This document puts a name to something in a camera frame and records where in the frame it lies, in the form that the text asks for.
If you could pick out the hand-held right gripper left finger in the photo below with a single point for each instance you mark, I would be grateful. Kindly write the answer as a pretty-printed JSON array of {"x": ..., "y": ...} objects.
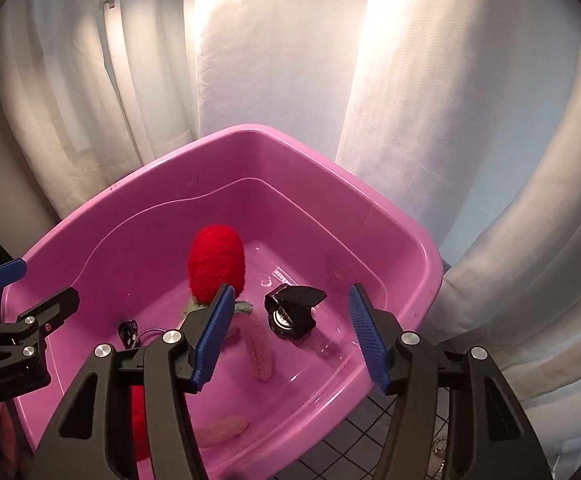
[{"x": 213, "y": 340}]

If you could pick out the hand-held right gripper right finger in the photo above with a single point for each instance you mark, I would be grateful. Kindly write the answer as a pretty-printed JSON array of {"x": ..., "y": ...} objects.
[{"x": 368, "y": 340}]

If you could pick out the small silver bangle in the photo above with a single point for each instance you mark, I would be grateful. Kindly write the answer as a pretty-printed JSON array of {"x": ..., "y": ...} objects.
[{"x": 153, "y": 334}]

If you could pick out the pink fuzzy strawberry headband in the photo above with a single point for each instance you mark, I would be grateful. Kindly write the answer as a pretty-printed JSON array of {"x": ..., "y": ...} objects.
[{"x": 218, "y": 265}]

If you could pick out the pink plastic bin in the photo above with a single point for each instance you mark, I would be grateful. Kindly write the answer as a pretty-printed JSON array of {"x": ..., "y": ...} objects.
[{"x": 295, "y": 210}]

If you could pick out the black checked white tablecloth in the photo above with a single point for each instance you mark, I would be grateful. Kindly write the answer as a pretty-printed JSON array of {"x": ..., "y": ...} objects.
[{"x": 360, "y": 432}]

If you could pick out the pearl hair claw clip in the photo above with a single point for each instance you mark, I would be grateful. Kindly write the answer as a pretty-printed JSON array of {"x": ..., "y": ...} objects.
[{"x": 439, "y": 452}]

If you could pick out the cream curtain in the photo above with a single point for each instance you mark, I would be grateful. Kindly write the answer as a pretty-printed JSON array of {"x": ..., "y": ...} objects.
[{"x": 85, "y": 110}]

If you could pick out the sheer white curtain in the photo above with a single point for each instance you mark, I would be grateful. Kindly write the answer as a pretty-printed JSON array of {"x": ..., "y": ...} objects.
[{"x": 270, "y": 45}]

